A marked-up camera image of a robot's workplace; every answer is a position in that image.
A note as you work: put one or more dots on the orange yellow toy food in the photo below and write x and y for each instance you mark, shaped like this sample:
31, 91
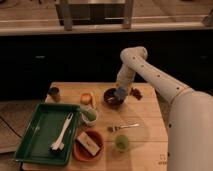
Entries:
88, 99

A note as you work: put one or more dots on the wooden chair frame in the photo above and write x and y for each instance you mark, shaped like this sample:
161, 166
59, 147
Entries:
94, 12

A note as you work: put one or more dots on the orange bowl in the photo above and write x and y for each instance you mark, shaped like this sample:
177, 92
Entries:
81, 154

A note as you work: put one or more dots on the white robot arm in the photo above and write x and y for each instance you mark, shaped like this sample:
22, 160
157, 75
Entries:
190, 133

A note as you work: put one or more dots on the brown toy item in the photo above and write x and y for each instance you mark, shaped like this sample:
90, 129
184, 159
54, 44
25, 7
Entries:
136, 93

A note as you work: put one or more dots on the green plastic tray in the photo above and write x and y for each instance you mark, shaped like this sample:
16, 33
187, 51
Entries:
43, 129

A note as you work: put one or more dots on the blue sponge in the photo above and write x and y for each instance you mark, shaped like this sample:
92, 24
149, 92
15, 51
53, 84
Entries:
120, 94

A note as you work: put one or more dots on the wooden block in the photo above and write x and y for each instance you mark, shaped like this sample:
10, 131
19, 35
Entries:
88, 143

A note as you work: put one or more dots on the green cup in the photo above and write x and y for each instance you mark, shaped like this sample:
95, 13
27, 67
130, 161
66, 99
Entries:
121, 143

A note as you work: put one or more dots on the small dark cup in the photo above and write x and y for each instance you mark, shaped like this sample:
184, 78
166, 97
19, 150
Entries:
54, 93

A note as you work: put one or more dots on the purple bowl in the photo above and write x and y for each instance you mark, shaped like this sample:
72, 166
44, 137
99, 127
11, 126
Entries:
111, 100

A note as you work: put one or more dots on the white mug with green item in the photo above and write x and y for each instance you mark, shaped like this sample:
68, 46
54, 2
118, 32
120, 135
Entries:
89, 116

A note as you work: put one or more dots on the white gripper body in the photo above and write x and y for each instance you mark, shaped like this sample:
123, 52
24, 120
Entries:
124, 83

